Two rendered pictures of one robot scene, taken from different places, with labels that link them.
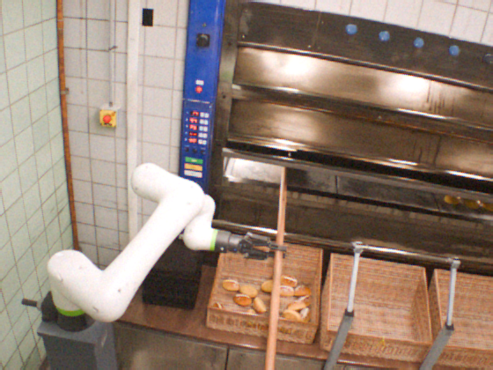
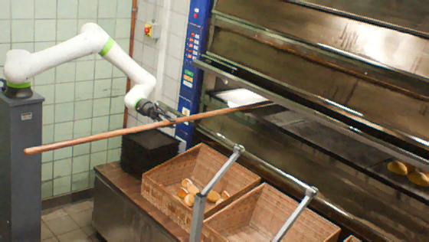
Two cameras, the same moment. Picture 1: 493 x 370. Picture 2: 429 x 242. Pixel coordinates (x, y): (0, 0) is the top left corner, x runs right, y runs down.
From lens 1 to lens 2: 1.99 m
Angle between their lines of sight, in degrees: 38
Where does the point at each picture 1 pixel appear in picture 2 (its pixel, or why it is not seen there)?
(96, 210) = not seen: hidden behind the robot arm
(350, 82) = (285, 17)
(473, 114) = (382, 53)
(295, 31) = not seen: outside the picture
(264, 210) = (227, 128)
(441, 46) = not seen: outside the picture
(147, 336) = (106, 188)
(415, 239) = (334, 191)
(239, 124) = (217, 47)
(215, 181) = (201, 94)
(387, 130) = (312, 67)
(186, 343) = (123, 201)
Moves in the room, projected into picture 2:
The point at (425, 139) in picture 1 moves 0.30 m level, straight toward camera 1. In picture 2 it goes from (343, 80) to (292, 79)
